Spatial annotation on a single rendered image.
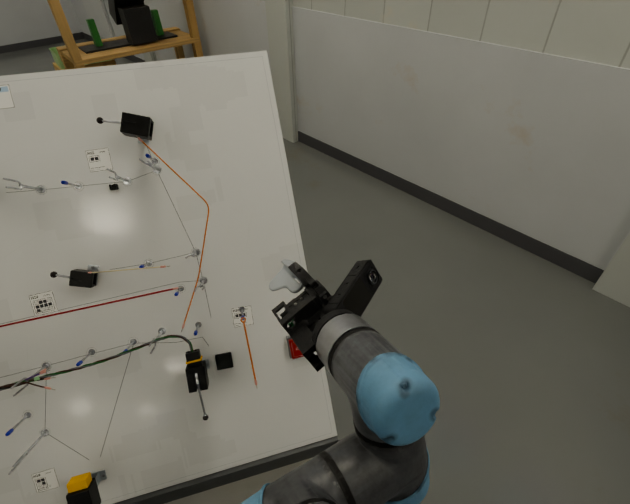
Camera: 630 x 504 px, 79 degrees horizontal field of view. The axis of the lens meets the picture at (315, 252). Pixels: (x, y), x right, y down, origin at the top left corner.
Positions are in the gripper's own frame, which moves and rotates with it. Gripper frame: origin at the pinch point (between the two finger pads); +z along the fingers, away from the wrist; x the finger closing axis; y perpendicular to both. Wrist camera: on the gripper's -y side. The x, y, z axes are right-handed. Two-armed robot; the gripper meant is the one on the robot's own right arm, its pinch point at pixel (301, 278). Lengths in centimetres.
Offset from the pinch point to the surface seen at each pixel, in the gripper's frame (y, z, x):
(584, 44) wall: -207, 102, 52
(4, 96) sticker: 24, 48, -55
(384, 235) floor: -88, 196, 120
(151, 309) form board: 31.0, 33.7, -1.5
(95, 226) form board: 28, 40, -24
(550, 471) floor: -40, 31, 176
